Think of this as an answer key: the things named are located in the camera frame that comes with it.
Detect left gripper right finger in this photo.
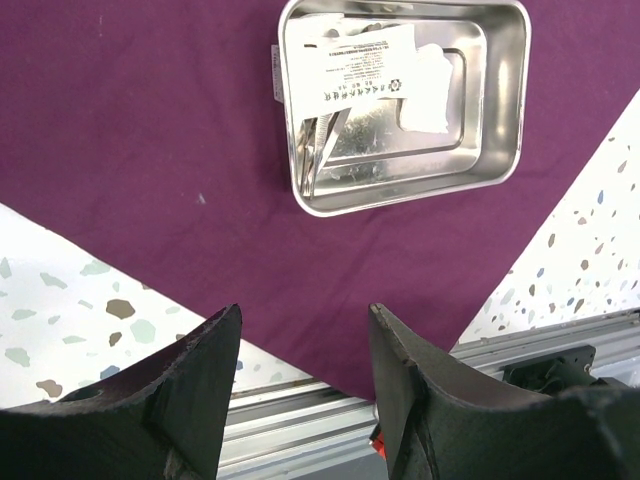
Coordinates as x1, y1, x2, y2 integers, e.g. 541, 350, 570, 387
369, 304, 639, 479

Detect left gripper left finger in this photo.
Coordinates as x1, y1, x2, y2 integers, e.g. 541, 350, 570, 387
1, 304, 242, 479

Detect stainless steel tray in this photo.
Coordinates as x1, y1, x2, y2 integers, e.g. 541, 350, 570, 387
272, 1, 531, 217

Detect purple cloth mat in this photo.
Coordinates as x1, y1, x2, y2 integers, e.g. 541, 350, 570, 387
1, 1, 639, 398

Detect white gauze pad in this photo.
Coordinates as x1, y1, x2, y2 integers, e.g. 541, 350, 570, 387
398, 43, 454, 134

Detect steel tweezers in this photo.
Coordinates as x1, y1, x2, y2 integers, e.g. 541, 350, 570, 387
300, 108, 351, 199

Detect white sachet packet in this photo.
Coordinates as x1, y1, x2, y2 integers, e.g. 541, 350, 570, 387
283, 13, 418, 120

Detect aluminium rail frame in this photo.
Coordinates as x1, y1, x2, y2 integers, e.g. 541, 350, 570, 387
217, 310, 639, 479

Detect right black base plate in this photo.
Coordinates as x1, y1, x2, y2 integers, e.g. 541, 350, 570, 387
503, 345, 627, 396

